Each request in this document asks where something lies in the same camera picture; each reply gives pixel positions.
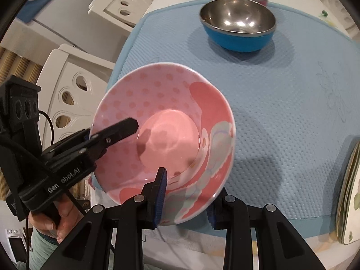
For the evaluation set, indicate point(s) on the white chair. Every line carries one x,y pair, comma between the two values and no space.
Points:
124,14
72,83

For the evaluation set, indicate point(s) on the pink ceramic bowl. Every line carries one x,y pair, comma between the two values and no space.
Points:
186,126

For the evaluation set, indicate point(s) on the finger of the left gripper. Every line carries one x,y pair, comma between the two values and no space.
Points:
113,134
68,142

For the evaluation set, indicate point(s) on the white refrigerator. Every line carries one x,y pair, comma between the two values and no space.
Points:
68,21

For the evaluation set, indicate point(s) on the white chair near left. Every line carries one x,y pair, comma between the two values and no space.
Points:
72,83

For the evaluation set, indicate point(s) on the white chair far left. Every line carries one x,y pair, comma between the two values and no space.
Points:
124,14

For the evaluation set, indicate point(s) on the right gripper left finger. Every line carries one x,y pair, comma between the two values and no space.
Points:
112,236

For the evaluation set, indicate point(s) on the blue steel bowl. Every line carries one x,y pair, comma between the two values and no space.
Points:
238,25

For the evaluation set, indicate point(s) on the large octagonal forest plate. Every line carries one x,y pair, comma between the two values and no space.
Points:
352,223

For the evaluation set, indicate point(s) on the light blue table mat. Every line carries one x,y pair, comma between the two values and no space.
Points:
295,103

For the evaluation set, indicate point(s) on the round sunflower ceramic plate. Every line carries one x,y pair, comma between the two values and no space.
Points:
343,205

